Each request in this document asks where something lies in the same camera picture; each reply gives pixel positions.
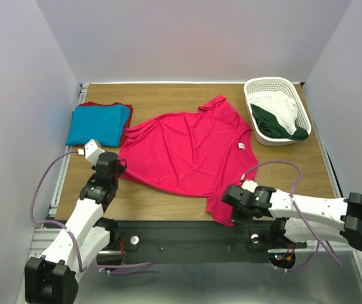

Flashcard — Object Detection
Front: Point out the dark green t-shirt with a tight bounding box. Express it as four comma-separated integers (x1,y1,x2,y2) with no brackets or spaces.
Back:
251,104,309,141

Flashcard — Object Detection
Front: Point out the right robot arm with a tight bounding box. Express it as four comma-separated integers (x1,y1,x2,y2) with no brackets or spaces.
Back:
222,180,362,251

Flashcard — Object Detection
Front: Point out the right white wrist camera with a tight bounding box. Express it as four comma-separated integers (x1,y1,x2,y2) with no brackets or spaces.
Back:
241,180,258,193

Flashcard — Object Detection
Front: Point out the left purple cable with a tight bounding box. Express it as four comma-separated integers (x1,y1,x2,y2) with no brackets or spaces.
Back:
30,150,153,276

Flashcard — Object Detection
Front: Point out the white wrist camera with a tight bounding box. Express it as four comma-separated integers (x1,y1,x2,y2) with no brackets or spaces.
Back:
241,180,258,193
77,139,105,165

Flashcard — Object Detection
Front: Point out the dark red folded t-shirt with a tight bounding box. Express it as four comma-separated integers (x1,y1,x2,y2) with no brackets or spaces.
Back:
78,101,134,147

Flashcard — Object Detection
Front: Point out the pink t-shirt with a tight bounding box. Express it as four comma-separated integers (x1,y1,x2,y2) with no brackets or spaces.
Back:
119,96,258,226

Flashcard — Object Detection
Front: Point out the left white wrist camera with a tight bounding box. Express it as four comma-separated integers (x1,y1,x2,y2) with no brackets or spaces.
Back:
77,139,105,165

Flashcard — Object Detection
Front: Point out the aluminium frame rail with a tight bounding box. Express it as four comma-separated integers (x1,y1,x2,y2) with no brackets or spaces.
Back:
16,82,362,304

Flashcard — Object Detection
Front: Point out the white t-shirt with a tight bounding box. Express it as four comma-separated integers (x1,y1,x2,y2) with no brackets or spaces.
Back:
256,91,297,135

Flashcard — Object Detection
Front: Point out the blue folded t-shirt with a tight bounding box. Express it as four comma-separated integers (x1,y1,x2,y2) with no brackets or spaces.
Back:
65,104,130,147

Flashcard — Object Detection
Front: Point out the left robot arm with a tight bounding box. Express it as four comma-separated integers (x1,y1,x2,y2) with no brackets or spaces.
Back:
24,152,126,303

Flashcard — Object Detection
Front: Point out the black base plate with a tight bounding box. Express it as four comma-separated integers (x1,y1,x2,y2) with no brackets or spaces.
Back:
96,220,307,266

